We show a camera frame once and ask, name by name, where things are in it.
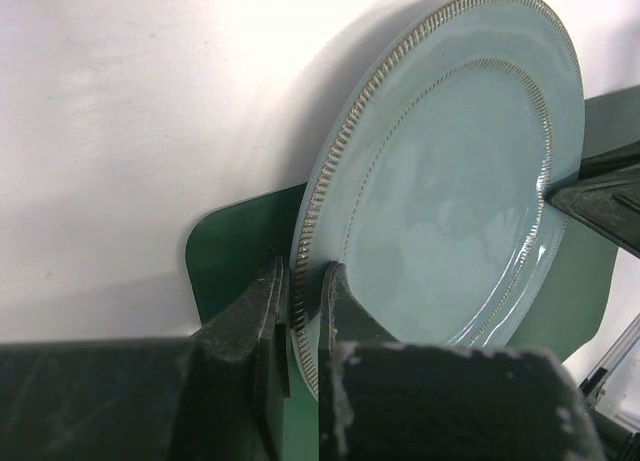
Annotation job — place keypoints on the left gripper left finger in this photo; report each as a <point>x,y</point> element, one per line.
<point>215,395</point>

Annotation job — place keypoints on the teal round plate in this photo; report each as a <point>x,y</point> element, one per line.
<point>430,188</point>

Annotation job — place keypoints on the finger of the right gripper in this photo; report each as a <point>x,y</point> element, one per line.
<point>608,204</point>
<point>610,161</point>

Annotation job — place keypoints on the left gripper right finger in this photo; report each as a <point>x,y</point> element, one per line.
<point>380,399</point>

